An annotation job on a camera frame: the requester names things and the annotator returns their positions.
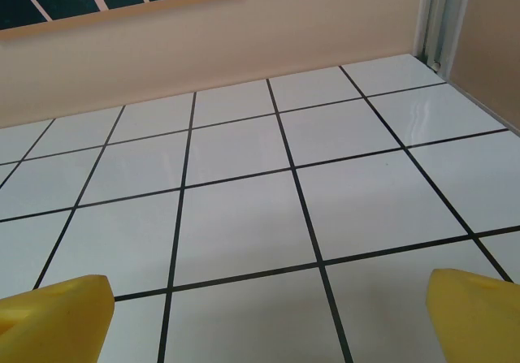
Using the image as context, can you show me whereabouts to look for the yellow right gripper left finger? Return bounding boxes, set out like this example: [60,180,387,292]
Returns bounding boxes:
[0,274,116,363]

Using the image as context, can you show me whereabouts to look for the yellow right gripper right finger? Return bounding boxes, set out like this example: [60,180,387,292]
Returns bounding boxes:
[425,268,520,363]

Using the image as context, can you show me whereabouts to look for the aluminium corner post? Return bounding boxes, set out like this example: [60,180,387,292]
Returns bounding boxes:
[414,0,477,74]

